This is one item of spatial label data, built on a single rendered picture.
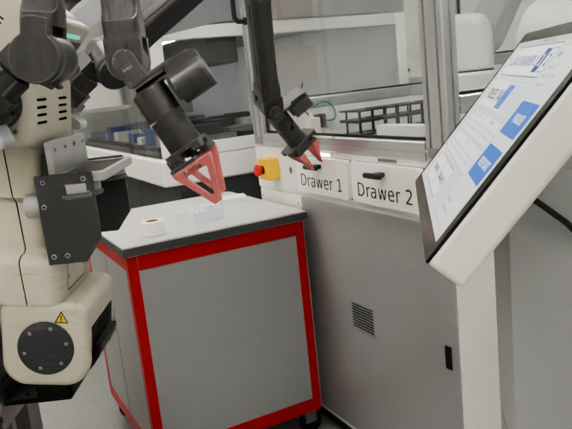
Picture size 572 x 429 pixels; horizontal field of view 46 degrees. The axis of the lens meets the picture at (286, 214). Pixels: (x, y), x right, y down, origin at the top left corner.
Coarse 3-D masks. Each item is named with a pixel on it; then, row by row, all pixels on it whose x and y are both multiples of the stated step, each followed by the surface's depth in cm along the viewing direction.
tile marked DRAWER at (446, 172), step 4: (448, 164) 98; (444, 168) 99; (448, 168) 96; (452, 168) 93; (440, 172) 100; (444, 172) 97; (448, 172) 94; (452, 172) 91; (440, 176) 98; (444, 176) 94; (448, 176) 92; (436, 180) 99; (440, 180) 95; (444, 180) 92; (432, 184) 100; (436, 184) 97; (440, 184) 94; (432, 188) 97; (436, 188) 94; (432, 192) 95; (436, 192) 92; (432, 196) 93
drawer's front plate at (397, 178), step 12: (360, 168) 178; (372, 168) 173; (384, 168) 168; (396, 168) 164; (408, 168) 160; (420, 168) 158; (360, 180) 179; (372, 180) 174; (384, 180) 169; (396, 180) 165; (408, 180) 161; (360, 192) 180; (384, 192) 170; (408, 192) 162; (372, 204) 176; (384, 204) 171; (396, 204) 167; (408, 204) 162
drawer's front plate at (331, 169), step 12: (300, 168) 208; (324, 168) 195; (336, 168) 189; (348, 168) 185; (300, 180) 209; (312, 180) 202; (336, 180) 190; (348, 180) 186; (312, 192) 204; (324, 192) 197; (336, 192) 191; (348, 192) 186
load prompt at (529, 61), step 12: (528, 48) 100; (540, 48) 91; (552, 48) 82; (516, 60) 103; (528, 60) 93; (540, 60) 85; (504, 72) 106; (516, 72) 96; (528, 72) 87; (540, 72) 80
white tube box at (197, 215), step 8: (192, 208) 212; (200, 208) 211; (216, 208) 209; (176, 216) 207; (184, 216) 205; (192, 216) 202; (200, 216) 204; (208, 216) 206; (216, 216) 209; (176, 224) 208; (184, 224) 205; (192, 224) 203; (200, 224) 204
